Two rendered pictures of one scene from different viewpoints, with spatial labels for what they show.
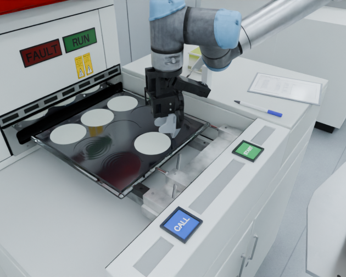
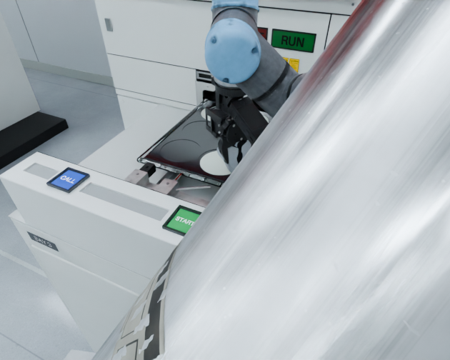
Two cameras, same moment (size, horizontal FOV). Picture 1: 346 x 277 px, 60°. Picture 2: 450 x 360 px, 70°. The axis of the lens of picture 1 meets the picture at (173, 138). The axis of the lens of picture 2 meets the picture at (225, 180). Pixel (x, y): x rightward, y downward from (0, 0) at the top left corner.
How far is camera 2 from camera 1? 0.76 m
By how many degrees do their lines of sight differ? 58
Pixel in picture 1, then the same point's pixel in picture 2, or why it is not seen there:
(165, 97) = (215, 113)
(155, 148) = (211, 166)
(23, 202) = (156, 130)
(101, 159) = (184, 138)
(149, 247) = (49, 167)
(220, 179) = (132, 202)
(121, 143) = (213, 143)
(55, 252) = (110, 158)
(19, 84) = not seen: hidden behind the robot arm
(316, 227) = not seen: outside the picture
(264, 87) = not seen: hidden behind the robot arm
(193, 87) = (243, 125)
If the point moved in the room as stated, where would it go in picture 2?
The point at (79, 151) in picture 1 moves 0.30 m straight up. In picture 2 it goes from (193, 125) to (184, 6)
